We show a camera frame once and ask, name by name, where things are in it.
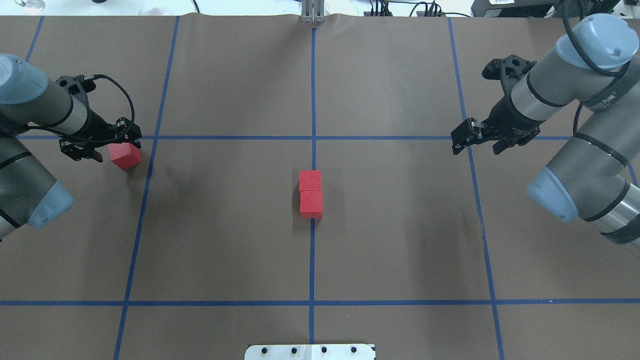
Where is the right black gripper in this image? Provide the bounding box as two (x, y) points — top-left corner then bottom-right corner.
(450, 100), (542, 156)

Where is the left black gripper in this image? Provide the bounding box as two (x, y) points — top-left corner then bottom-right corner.
(59, 111), (143, 163)

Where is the red block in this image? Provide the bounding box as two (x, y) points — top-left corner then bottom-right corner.
(298, 170), (322, 192)
(299, 190), (323, 219)
(107, 143), (142, 170)

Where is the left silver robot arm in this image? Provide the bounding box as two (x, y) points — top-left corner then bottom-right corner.
(0, 53), (143, 239)

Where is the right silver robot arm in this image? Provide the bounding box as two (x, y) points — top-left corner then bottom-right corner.
(450, 13), (640, 248)

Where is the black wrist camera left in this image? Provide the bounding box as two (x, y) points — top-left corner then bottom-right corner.
(55, 74), (97, 103)

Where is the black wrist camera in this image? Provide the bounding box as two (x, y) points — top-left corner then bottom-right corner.
(55, 74), (97, 103)
(481, 54), (538, 96)

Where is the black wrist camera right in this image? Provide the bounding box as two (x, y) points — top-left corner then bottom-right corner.
(481, 54), (538, 96)

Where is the black camera cable right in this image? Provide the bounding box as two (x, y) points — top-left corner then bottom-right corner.
(562, 0), (631, 136)

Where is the aluminium frame post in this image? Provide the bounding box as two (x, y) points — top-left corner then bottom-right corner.
(299, 0), (326, 24)

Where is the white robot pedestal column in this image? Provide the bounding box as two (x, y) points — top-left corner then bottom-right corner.
(244, 343), (377, 360)

